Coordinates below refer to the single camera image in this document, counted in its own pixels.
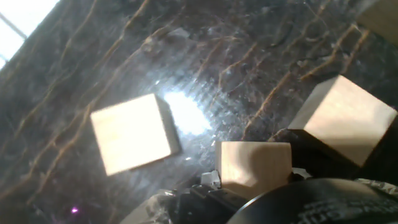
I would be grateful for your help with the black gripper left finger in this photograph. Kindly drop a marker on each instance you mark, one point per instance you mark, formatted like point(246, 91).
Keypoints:
point(208, 205)

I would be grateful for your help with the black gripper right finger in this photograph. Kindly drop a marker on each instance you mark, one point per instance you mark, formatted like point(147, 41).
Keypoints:
point(300, 173)

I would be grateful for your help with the light wooden cube block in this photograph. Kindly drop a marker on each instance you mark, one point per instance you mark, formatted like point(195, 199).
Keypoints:
point(133, 133)
point(248, 161)
point(382, 21)
point(345, 118)

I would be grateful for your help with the dark marble pattern mat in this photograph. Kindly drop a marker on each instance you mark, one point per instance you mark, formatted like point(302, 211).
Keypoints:
point(217, 46)

